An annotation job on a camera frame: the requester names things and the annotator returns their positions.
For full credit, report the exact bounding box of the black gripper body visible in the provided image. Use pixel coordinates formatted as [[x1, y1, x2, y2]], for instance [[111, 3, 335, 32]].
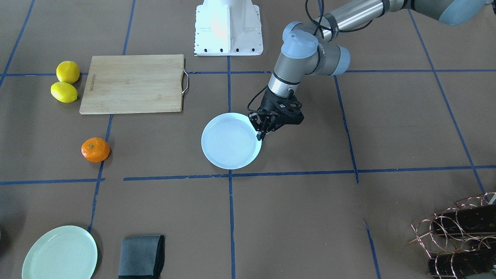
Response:
[[249, 86, 302, 133]]

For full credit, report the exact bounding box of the light blue plate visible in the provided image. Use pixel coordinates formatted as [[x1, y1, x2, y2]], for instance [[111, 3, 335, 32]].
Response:
[[201, 112, 262, 170]]

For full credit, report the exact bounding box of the orange fruit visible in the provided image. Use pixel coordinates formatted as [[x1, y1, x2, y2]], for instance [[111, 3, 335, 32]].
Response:
[[80, 137, 110, 163]]

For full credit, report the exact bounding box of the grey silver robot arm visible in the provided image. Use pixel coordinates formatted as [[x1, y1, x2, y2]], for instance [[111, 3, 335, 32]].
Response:
[[247, 0, 487, 141]]

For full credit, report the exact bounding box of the light green plate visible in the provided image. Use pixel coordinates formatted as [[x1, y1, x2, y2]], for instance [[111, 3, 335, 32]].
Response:
[[21, 226, 98, 279]]

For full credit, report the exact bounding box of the bamboo cutting board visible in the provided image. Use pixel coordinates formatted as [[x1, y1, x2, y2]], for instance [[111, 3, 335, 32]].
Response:
[[79, 54, 188, 115]]

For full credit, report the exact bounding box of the folded grey cloth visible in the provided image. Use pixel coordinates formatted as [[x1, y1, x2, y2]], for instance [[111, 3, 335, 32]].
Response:
[[117, 234, 166, 279]]

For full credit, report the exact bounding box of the upper yellow lemon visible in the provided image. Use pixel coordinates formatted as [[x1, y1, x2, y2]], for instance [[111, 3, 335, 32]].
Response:
[[55, 61, 81, 84]]

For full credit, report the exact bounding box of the yellow lemon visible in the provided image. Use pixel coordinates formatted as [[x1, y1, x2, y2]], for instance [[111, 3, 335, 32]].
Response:
[[55, 61, 81, 84], [51, 81, 78, 103]]

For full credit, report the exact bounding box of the lower yellow lemon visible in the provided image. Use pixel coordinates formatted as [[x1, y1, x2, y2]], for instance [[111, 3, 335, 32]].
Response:
[[51, 81, 78, 103]]

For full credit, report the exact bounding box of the dark wine bottle upper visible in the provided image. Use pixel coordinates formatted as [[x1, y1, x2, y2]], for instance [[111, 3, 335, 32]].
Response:
[[432, 204, 496, 237]]

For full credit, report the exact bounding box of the dark wine bottle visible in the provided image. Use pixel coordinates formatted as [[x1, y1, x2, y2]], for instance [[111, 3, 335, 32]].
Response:
[[432, 204, 496, 237], [428, 249, 496, 279]]

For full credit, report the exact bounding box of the dark wine bottle lower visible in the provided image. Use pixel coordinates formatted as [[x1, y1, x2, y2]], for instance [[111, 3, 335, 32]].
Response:
[[428, 249, 496, 279]]

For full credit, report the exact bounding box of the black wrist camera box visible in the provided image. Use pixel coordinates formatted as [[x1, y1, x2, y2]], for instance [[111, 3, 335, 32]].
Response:
[[275, 105, 304, 125]]

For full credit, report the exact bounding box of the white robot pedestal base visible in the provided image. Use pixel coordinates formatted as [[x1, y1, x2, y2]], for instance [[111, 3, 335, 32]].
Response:
[[194, 0, 264, 56]]

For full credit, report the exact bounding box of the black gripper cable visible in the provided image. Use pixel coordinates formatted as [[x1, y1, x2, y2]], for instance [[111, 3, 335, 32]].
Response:
[[247, 0, 372, 114]]

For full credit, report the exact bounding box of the copper wire bottle rack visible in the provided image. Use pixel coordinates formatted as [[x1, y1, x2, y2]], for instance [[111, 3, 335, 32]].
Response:
[[411, 192, 496, 279]]

